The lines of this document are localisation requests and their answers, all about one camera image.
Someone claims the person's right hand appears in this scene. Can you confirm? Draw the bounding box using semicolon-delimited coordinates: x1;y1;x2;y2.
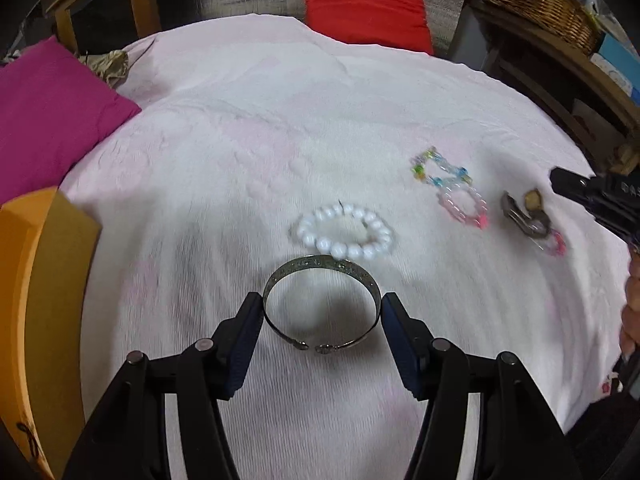
619;259;640;365

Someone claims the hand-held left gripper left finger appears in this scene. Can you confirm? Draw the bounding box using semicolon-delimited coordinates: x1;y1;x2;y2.
62;292;264;480

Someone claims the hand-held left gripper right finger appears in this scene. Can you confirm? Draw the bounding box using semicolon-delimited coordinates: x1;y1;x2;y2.
381;292;584;480

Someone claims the multicoloured clear bead bracelet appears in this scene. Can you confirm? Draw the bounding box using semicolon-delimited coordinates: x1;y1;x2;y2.
410;146;475;190

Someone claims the magenta pillow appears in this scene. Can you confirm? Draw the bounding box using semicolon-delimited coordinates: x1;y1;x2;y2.
0;35;143;203

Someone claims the red pillow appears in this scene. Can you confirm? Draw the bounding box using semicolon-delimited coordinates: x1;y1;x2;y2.
301;0;435;56

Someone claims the beige crumpled cloth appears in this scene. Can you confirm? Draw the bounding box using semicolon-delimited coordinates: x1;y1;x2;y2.
79;49;131;92

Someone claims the pink and white bead bracelet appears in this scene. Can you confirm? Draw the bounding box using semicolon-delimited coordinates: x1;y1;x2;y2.
437;184;489;231
537;227;568;258

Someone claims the wicker basket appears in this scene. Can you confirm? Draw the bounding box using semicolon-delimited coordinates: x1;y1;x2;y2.
481;0;607;57

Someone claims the light blue box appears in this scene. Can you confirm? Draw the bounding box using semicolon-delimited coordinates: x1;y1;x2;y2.
594;34;640;102

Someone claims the silver metal bangle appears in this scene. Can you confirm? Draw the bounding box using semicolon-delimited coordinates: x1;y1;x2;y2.
262;254;382;356

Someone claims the wooden chair frame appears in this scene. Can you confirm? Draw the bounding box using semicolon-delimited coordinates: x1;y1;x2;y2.
46;0;162;56

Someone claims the orange cardboard box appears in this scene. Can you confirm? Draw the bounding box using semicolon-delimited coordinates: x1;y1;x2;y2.
0;186;103;480

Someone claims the metal watch band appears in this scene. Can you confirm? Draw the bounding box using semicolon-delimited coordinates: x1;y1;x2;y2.
501;188;551;239

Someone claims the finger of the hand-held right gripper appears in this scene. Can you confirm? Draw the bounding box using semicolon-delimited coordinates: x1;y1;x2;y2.
549;166;640;245

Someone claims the wooden shelf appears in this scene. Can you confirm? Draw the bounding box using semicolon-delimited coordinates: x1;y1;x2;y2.
470;4;640;173

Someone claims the pale pink blanket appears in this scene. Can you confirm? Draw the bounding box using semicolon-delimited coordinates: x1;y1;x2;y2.
57;22;633;480

